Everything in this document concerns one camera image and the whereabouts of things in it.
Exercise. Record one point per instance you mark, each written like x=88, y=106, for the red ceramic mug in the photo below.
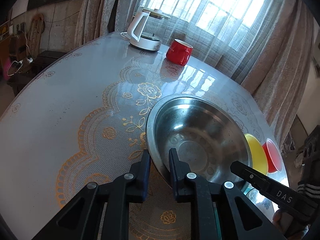
x=179, y=52

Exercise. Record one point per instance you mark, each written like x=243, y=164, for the stainless steel bowl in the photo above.
x=204, y=136

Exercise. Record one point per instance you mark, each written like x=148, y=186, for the red plastic bowl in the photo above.
x=273, y=156

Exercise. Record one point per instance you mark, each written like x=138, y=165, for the white sheer curtain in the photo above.
x=228, y=35

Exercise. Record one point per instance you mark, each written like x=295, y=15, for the wicker chair back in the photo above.
x=36, y=29

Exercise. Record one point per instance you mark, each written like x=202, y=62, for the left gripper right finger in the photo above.
x=218, y=211

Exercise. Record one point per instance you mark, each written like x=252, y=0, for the white glass kettle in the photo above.
x=147, y=29

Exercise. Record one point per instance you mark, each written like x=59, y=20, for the large white dragon plate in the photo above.
x=266, y=206

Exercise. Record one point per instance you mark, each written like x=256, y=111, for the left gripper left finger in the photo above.
x=101, y=211

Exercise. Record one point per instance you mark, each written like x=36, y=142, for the left beige curtain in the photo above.
x=100, y=17

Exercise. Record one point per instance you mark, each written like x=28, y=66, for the person's right hand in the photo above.
x=287, y=225

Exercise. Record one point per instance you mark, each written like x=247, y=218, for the yellow plastic bowl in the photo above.
x=259, y=159

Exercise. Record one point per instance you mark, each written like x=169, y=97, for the right beige curtain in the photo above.
x=279, y=75

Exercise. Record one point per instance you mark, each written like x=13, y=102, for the beige curtain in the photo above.
x=100, y=17
x=279, y=75

